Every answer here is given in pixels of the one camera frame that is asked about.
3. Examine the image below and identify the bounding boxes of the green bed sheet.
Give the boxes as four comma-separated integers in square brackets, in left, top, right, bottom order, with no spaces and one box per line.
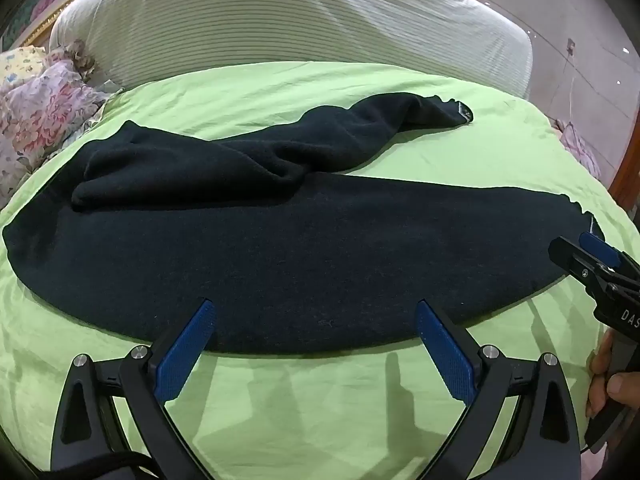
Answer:
[0,61,640,480]

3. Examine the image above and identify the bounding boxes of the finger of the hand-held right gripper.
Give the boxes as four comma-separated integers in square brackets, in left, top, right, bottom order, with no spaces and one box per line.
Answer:
[548,236,621,291]
[580,232,640,281]

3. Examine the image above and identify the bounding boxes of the floral frilled pillow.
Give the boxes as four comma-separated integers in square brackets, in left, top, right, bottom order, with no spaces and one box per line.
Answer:
[0,39,123,196]

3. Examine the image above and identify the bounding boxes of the white striped headboard cover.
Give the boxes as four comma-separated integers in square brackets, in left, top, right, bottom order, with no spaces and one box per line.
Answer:
[49,0,535,98]

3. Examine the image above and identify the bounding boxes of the yellow printed pillow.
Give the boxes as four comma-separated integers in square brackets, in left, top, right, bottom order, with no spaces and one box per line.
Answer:
[0,46,51,91]

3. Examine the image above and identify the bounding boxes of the black pants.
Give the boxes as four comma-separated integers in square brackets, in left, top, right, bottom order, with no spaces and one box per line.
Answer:
[2,91,606,356]

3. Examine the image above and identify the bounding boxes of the pink floral cloth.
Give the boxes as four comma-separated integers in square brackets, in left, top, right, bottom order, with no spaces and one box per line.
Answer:
[550,119,601,178]

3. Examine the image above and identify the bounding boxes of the wooden bed frame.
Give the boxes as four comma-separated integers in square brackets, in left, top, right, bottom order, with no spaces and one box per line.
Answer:
[607,110,640,241]

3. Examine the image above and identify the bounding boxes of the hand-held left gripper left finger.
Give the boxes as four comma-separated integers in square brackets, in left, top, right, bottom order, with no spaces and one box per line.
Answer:
[50,299,218,480]

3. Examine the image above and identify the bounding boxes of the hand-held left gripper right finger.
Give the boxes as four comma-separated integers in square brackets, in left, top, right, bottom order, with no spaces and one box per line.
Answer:
[416,299,583,480]

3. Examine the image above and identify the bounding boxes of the person's right hand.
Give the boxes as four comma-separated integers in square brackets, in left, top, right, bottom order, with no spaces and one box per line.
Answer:
[586,332,640,417]

